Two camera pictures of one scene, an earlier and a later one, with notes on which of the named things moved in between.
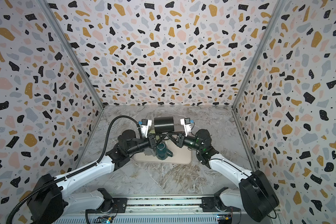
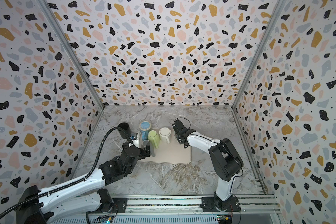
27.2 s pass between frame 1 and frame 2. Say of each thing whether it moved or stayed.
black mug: moved
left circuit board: stayed
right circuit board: stayed
